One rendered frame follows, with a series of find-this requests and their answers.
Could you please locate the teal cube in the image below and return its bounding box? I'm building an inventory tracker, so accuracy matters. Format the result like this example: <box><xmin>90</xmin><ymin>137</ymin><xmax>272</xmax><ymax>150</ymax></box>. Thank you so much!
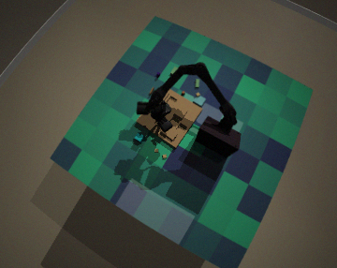
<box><xmin>134</xmin><ymin>133</ymin><xmax>145</xmax><ymax>143</ymax></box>

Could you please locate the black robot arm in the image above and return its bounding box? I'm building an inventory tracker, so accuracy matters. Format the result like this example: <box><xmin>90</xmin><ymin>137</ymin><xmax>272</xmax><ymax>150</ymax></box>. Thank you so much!
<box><xmin>136</xmin><ymin>62</ymin><xmax>237</xmax><ymax>134</ymax></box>

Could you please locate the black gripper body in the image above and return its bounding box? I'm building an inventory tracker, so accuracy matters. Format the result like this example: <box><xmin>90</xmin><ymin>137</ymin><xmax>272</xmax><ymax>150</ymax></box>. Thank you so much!
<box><xmin>151</xmin><ymin>112</ymin><xmax>172</xmax><ymax>132</ymax></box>

